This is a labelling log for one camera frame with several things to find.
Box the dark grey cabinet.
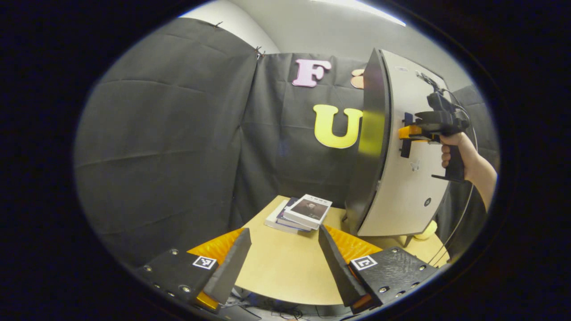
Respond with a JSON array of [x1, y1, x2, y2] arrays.
[[344, 47, 451, 248]]

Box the white portrait cover book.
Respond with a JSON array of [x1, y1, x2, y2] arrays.
[[283, 194, 333, 230]]

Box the white cabinet door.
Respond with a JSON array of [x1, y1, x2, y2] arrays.
[[357, 49, 451, 237]]

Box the black cabinet door handle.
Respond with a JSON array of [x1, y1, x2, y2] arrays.
[[400, 112, 413, 159]]

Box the plain white book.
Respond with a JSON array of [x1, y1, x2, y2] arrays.
[[264, 200, 308, 235]]

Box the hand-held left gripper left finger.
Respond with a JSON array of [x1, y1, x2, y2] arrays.
[[134, 228, 252, 313]]

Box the yellow round object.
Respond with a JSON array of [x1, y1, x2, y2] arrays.
[[413, 220, 439, 240]]

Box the black backdrop cloth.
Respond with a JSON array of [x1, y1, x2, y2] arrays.
[[74, 18, 500, 268]]

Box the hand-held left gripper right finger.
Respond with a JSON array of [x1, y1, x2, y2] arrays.
[[318, 224, 440, 315]]

